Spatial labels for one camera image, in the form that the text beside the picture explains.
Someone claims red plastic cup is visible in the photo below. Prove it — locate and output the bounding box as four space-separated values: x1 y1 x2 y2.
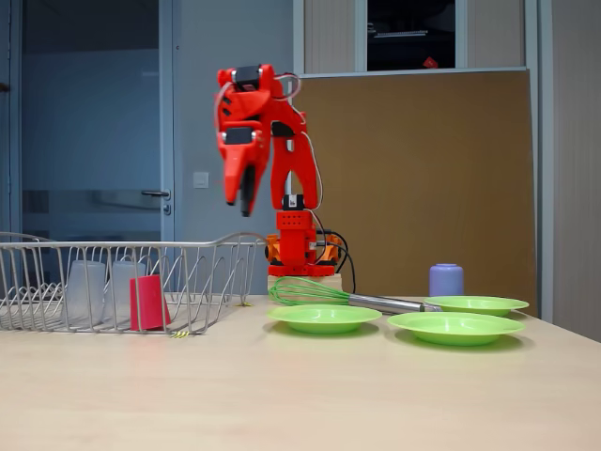
129 274 173 332

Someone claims grey translucent plastic cup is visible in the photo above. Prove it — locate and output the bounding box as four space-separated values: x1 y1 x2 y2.
103 260 146 325
64 260 107 328

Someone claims purple plastic mug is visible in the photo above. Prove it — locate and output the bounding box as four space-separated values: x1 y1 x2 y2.
428 263 465 298

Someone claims orange table clamp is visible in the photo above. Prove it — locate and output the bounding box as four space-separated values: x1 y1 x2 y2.
265 233 344 265

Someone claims wooden base block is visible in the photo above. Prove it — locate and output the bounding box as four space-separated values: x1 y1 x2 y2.
267 273 344 305

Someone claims grey cabinet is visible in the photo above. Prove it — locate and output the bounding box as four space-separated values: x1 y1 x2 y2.
293 0 541 76

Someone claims green plastic plate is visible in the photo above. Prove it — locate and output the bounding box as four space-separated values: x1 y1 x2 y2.
266 303 384 334
386 311 526 348
423 295 531 319

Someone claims brown partition board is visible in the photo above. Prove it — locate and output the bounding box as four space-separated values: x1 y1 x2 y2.
286 68 539 319

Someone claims grey glass door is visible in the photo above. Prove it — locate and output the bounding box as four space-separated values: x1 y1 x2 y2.
9 0 182 245

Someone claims metal wire dish rack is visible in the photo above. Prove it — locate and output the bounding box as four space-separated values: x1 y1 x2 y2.
0 230 269 335

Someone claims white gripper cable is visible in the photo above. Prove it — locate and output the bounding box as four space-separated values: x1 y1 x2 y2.
274 71 302 102

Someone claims black base cable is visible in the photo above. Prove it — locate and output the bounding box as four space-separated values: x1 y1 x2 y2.
315 228 357 293

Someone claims green whisk with metal handle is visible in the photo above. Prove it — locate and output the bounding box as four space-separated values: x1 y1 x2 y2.
268 275 442 315

